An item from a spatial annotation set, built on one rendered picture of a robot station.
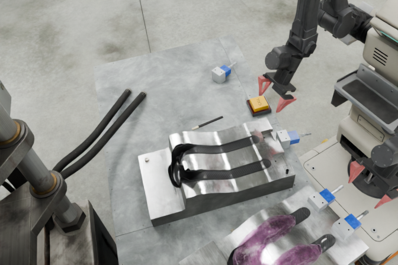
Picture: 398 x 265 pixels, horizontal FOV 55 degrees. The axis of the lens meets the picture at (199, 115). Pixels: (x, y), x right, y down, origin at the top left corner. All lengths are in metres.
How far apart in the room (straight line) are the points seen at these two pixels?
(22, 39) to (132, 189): 2.53
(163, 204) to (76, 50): 2.28
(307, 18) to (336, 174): 1.09
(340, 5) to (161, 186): 0.81
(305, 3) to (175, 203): 0.74
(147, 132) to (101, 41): 1.93
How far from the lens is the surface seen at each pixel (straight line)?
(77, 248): 1.40
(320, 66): 3.01
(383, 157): 1.04
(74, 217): 1.39
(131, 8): 3.70
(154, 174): 1.36
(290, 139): 1.46
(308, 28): 1.20
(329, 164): 2.11
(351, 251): 1.28
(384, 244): 1.97
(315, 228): 1.28
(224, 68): 1.70
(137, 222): 1.36
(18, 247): 1.18
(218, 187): 1.26
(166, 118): 1.59
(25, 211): 1.22
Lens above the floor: 2.01
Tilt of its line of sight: 50 degrees down
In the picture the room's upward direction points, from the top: 7 degrees counter-clockwise
